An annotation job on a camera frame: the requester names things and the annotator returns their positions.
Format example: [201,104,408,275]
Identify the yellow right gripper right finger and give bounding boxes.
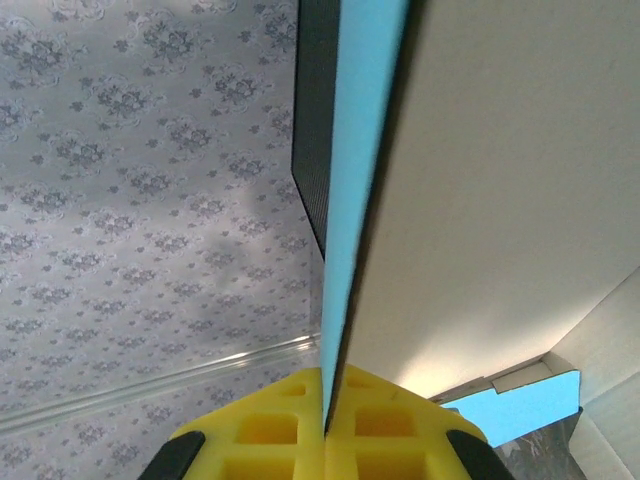
[324,364,509,480]

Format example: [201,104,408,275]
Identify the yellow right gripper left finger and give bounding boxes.
[144,367,329,480]

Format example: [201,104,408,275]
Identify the blue and white paper box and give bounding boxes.
[319,0,640,480]

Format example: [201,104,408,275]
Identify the shiny wall base strip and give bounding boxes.
[0,333,322,437]

